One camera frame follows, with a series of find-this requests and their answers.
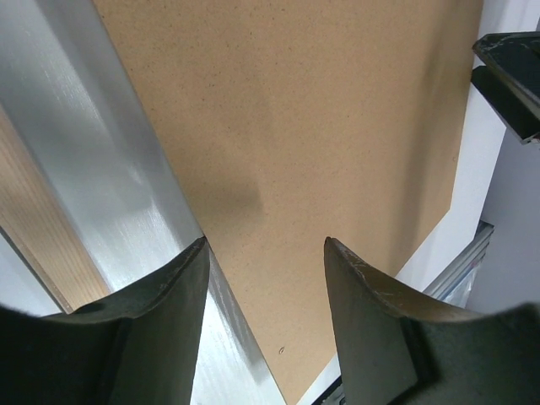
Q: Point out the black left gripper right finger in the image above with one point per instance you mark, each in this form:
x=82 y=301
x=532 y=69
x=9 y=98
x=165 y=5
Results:
x=396 y=345

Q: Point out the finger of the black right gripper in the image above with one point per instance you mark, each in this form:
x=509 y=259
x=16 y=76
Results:
x=514 y=59
x=511 y=111

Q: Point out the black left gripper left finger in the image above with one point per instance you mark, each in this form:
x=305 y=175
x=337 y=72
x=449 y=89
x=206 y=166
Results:
x=136 y=346

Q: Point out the white wooden picture frame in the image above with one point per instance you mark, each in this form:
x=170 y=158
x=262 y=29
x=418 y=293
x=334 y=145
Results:
x=89 y=203

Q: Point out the brown cardboard backing board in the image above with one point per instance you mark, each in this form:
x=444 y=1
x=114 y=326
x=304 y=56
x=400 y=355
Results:
x=287 y=122

